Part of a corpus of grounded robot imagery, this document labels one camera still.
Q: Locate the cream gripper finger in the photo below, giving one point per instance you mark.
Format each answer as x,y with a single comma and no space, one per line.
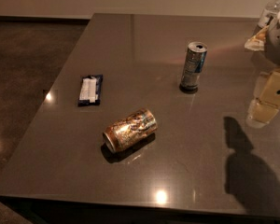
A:
260,115
267,89

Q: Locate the orange soda can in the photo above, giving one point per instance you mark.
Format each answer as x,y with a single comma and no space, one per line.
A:
125,133

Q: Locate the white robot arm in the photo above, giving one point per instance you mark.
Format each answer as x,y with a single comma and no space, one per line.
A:
272,46

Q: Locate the silver blue energy drink can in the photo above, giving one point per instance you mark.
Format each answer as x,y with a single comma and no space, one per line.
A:
193,66

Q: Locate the crumpled yellow snack bag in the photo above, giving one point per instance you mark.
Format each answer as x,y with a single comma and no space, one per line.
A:
257,42

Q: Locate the clear plastic water bottle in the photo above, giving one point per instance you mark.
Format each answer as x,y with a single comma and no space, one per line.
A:
270,11

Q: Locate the dark blue snack wrapper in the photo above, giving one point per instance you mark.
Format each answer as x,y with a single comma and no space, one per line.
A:
90,92

